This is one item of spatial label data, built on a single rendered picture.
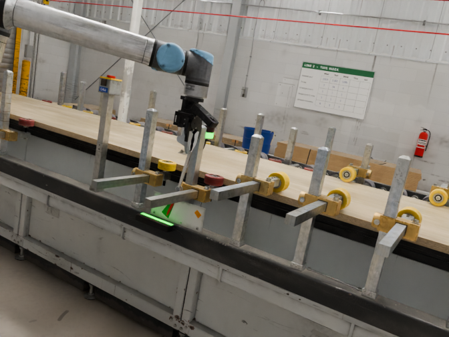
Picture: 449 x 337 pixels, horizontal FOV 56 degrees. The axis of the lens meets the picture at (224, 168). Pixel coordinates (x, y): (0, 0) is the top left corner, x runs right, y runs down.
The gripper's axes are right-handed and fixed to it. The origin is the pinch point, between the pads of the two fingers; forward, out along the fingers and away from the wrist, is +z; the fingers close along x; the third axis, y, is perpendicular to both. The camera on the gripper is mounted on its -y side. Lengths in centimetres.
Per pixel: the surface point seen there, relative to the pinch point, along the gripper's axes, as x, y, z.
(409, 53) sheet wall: -719, 42, -147
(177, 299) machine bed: -28, 10, 77
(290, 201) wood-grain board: -21.8, -35.8, 12.2
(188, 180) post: -5.9, 1.9, 12.8
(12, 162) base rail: -4, 110, 33
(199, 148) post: -6.5, 0.1, -1.0
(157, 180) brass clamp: -6.6, 17.7, 17.3
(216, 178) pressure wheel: -15.2, -4.9, 10.7
